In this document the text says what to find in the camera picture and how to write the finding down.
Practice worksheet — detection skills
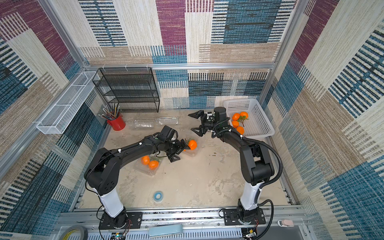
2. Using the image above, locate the white wire mesh wall tray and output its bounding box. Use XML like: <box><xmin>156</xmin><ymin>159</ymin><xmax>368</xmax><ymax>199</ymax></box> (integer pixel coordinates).
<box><xmin>37</xmin><ymin>72</ymin><xmax>96</xmax><ymax>135</ymax></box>

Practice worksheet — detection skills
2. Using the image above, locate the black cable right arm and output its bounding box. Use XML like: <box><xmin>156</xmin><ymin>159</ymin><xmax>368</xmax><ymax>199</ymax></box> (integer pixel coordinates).
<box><xmin>239</xmin><ymin>136</ymin><xmax>284</xmax><ymax>240</ymax></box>

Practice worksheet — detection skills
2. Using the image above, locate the clear clamshell container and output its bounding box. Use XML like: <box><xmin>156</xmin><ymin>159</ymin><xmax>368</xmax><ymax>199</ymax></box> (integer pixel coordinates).
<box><xmin>134</xmin><ymin>152</ymin><xmax>166</xmax><ymax>177</ymax></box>
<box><xmin>129</xmin><ymin>119</ymin><xmax>156</xmax><ymax>130</ymax></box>
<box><xmin>156</xmin><ymin>117</ymin><xmax>179</xmax><ymax>125</ymax></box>
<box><xmin>182</xmin><ymin>136</ymin><xmax>200</xmax><ymax>157</ymax></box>

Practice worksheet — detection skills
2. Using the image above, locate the orange container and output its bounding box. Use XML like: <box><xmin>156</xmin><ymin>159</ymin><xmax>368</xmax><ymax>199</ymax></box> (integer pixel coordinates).
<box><xmin>188</xmin><ymin>140</ymin><xmax>198</xmax><ymax>151</ymax></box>
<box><xmin>148</xmin><ymin>161</ymin><xmax>160</xmax><ymax>171</ymax></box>
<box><xmin>141</xmin><ymin>156</ymin><xmax>151</xmax><ymax>166</ymax></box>
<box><xmin>236</xmin><ymin>126</ymin><xmax>245</xmax><ymax>135</ymax></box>
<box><xmin>232</xmin><ymin>121</ymin><xmax>240</xmax><ymax>129</ymax></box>

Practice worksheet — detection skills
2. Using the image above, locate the light blue flat case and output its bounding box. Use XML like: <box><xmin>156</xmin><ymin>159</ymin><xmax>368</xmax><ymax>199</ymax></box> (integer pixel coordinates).
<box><xmin>149</xmin><ymin>224</ymin><xmax>184</xmax><ymax>238</ymax></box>

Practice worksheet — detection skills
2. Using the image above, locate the blue tape roll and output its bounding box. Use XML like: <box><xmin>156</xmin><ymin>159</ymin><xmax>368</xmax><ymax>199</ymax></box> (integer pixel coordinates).
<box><xmin>153</xmin><ymin>191</ymin><xmax>164</xmax><ymax>203</ymax></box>

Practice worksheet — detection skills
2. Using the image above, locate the small pink white object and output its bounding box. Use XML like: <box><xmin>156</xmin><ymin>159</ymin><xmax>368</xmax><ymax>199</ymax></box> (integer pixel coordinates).
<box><xmin>277</xmin><ymin>220</ymin><xmax>295</xmax><ymax>228</ymax></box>

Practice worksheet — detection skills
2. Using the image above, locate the red cup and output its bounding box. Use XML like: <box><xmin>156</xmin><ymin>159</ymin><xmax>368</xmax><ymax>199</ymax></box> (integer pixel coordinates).
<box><xmin>107</xmin><ymin>115</ymin><xmax>126</xmax><ymax>131</ymax></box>

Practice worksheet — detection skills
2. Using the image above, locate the orange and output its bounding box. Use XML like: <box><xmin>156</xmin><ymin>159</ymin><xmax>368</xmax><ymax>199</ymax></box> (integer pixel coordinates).
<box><xmin>232</xmin><ymin>113</ymin><xmax>241</xmax><ymax>121</ymax></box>
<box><xmin>240</xmin><ymin>112</ymin><xmax>249</xmax><ymax>120</ymax></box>

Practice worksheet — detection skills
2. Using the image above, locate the white plastic perforated basket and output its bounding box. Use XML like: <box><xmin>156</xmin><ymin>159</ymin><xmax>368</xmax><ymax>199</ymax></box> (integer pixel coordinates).
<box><xmin>224</xmin><ymin>99</ymin><xmax>275</xmax><ymax>140</ymax></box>

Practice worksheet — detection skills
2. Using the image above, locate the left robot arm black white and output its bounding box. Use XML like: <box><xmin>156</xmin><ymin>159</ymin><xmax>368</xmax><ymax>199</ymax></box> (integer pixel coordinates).
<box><xmin>84</xmin><ymin>126</ymin><xmax>190</xmax><ymax>229</ymax></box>

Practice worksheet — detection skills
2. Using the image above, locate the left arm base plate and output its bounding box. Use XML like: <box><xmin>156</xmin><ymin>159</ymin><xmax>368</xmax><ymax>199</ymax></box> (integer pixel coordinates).
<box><xmin>99</xmin><ymin>212</ymin><xmax>143</xmax><ymax>230</ymax></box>

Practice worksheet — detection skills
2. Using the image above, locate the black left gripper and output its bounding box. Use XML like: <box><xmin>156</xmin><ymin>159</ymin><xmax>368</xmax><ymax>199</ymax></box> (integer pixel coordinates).
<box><xmin>164</xmin><ymin>139</ymin><xmax>193</xmax><ymax>163</ymax></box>

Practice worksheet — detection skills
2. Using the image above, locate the grey tape roll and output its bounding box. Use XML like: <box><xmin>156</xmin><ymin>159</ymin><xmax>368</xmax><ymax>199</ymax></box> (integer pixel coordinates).
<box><xmin>59</xmin><ymin>225</ymin><xmax>88</xmax><ymax>240</ymax></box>

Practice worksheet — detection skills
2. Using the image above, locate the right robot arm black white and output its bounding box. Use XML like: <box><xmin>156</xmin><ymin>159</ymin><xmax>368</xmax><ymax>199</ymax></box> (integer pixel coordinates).
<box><xmin>188</xmin><ymin>107</ymin><xmax>283</xmax><ymax>225</ymax></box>

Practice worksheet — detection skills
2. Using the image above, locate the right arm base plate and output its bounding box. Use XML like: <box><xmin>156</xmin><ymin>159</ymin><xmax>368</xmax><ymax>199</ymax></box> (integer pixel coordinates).
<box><xmin>218</xmin><ymin>206</ymin><xmax>266</xmax><ymax>226</ymax></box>

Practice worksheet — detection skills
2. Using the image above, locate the black wire shelf rack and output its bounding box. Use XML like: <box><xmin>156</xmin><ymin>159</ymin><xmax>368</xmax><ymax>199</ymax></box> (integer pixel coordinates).
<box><xmin>93</xmin><ymin>67</ymin><xmax>160</xmax><ymax>113</ymax></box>

